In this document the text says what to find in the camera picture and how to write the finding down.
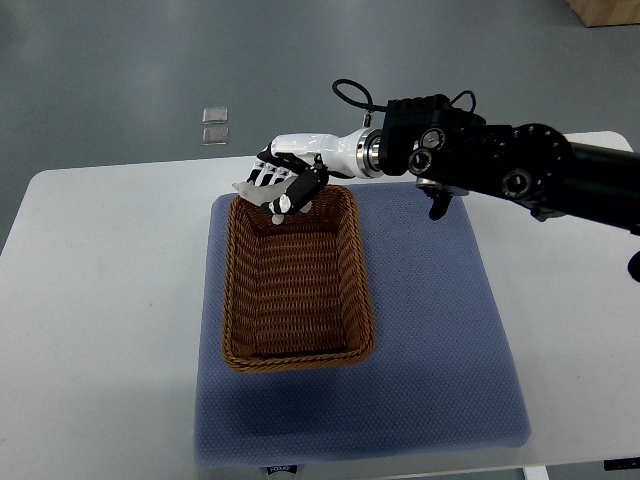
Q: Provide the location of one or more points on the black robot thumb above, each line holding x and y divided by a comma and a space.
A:
302, 190

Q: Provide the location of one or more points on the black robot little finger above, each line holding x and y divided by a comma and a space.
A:
256, 172

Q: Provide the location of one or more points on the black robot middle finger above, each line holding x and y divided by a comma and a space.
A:
272, 174

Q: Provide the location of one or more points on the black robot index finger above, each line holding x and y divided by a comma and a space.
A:
287, 169

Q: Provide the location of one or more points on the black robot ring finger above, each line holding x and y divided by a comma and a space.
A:
260, 180

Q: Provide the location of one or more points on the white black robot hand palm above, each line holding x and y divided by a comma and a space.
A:
345, 157

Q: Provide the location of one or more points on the white toy bear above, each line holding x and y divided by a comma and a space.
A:
261, 195

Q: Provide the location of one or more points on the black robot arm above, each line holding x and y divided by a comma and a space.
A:
451, 152

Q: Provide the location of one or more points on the brown wicker basket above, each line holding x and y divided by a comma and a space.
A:
296, 295

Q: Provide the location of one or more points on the lower clear floor plate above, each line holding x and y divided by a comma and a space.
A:
215, 136

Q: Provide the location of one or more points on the clear floor plate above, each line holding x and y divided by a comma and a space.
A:
215, 136
215, 115

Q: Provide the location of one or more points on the upper clear floor plate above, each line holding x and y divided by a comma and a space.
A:
215, 115

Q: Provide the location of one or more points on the blue grey cushion mat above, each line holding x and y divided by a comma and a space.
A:
441, 376

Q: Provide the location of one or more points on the wooden box corner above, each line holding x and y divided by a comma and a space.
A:
604, 13

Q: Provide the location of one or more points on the cushion label tag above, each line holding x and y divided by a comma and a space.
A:
292, 469

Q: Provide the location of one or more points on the black table control panel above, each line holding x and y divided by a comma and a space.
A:
621, 464

